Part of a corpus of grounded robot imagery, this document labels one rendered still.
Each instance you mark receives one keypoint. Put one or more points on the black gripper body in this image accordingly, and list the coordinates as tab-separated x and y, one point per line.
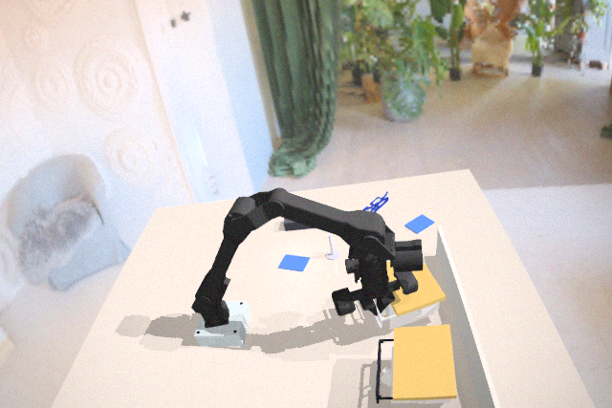
372	289

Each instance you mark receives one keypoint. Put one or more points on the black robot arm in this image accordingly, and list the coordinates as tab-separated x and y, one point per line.
371	243

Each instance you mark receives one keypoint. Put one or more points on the blue-framed glasses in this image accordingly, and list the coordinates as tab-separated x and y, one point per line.
377	202

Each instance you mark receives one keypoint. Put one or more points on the white rectangular panel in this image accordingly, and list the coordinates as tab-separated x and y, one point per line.
479	371

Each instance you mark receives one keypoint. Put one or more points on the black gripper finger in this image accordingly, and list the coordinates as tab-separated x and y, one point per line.
372	308
382	303

